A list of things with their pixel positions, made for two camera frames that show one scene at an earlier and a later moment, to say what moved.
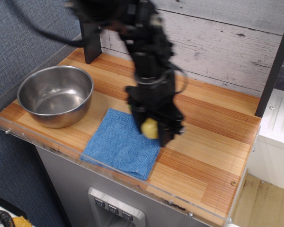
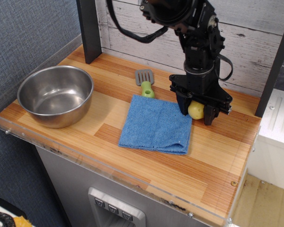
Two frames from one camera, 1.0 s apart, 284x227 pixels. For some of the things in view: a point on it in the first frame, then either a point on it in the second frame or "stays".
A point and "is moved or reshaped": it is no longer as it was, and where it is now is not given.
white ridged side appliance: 272,160 stays
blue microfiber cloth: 117,142 is moved or reshaped
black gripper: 156,99 to 201,83
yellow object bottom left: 20,221 stays
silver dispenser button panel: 108,211 stays
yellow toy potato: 149,128 to 196,110
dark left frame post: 91,39 stays
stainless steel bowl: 56,97 stays
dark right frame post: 270,82 stays
